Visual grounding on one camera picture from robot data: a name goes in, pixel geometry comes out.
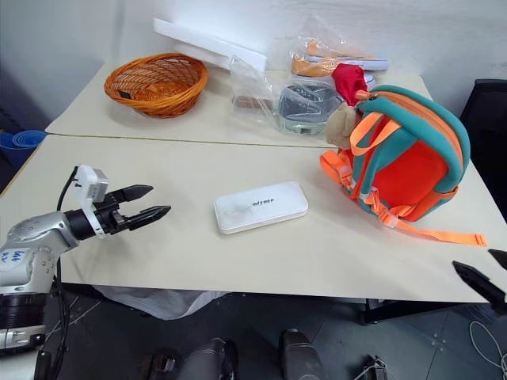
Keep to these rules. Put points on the clear plastic sneaker bag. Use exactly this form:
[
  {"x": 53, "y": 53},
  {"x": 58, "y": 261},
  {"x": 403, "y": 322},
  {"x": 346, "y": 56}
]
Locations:
[{"x": 317, "y": 31}]

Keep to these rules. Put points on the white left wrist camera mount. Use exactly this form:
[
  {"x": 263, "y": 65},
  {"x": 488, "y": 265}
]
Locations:
[{"x": 92, "y": 183}]

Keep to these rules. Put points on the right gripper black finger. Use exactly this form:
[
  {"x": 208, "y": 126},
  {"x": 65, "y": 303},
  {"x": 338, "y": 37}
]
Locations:
[
  {"x": 481, "y": 282},
  {"x": 501, "y": 256}
]

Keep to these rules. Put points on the orange wicker basket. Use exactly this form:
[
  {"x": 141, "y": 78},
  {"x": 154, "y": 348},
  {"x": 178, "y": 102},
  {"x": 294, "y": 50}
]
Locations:
[{"x": 158, "y": 107}]

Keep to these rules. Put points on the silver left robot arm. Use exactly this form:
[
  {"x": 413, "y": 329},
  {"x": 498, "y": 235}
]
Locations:
[{"x": 35, "y": 233}]

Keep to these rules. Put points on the white foam board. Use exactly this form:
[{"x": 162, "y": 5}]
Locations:
[{"x": 206, "y": 41}]

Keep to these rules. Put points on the white plastic bag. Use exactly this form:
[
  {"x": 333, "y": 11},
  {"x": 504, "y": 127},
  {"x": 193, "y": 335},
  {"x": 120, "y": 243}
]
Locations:
[{"x": 166, "y": 302}]

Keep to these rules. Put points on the white rectangular case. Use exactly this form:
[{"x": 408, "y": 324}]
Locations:
[{"x": 261, "y": 207}]

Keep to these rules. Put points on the blue foam roll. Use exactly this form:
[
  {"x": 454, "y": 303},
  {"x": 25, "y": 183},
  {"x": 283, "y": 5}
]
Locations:
[{"x": 21, "y": 144}]

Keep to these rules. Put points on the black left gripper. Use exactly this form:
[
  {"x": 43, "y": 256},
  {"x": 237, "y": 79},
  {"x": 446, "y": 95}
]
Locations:
[{"x": 109, "y": 215}]

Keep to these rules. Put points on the orange canvas sneaker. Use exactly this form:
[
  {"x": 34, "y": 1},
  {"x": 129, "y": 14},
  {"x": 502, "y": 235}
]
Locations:
[
  {"x": 313, "y": 67},
  {"x": 356, "y": 61}
]

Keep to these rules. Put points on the dark rounded shape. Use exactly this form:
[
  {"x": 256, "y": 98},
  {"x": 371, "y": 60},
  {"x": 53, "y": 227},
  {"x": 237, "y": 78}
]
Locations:
[
  {"x": 214, "y": 360},
  {"x": 301, "y": 356}
]

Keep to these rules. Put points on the black chair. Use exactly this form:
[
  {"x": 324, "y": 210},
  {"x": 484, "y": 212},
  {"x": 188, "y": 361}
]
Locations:
[{"x": 487, "y": 130}]

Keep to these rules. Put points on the grey shoes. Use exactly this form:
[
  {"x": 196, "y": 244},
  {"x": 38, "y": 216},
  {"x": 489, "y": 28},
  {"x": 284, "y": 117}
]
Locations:
[{"x": 305, "y": 105}]

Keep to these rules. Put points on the red cloth item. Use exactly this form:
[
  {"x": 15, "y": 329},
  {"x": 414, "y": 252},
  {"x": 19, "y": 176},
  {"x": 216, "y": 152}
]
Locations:
[{"x": 348, "y": 81}]

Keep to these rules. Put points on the black table frame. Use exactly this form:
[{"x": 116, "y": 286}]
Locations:
[{"x": 416, "y": 310}]

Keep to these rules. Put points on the orange and teal backpack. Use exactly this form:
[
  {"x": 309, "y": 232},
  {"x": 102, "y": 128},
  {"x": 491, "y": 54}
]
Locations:
[{"x": 408, "y": 170}]

